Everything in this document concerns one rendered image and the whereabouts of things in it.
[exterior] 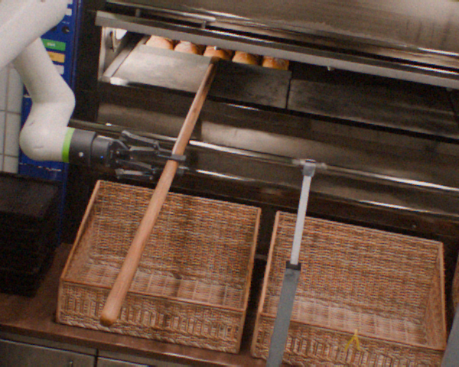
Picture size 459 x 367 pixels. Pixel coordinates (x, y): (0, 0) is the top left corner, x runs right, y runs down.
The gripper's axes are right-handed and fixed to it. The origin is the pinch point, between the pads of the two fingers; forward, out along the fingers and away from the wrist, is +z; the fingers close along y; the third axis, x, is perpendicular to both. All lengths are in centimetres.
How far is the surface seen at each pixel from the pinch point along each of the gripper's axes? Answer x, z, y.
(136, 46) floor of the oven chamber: -107, -30, 1
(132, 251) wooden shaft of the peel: 53, 0, -1
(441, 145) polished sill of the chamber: -60, 78, 2
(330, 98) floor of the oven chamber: -86, 42, 1
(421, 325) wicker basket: -47, 84, 60
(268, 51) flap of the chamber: -46, 19, -22
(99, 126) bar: -22.9, -24.3, 2.1
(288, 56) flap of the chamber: -45, 25, -22
